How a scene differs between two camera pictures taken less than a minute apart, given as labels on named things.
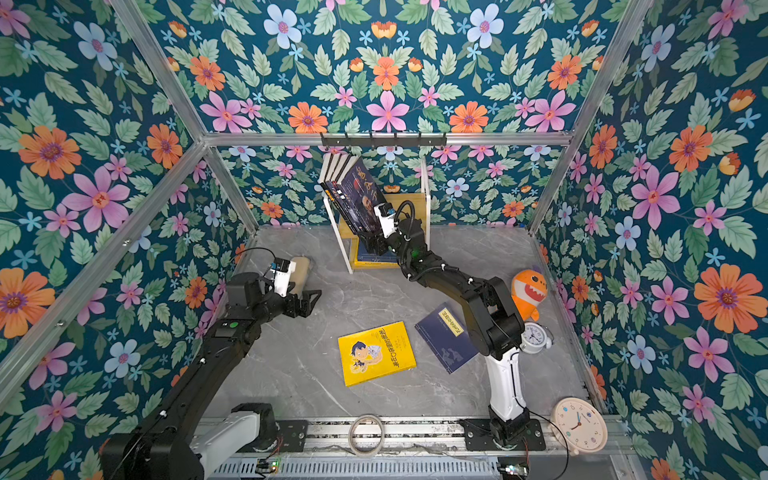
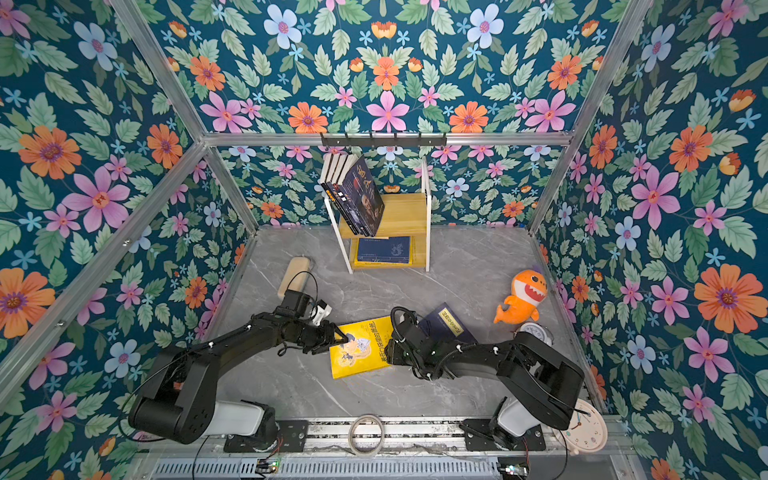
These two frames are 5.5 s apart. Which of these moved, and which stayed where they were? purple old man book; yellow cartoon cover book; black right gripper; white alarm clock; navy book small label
Moved: black right gripper; yellow cartoon cover book
Stayed: white alarm clock; purple old man book; navy book small label
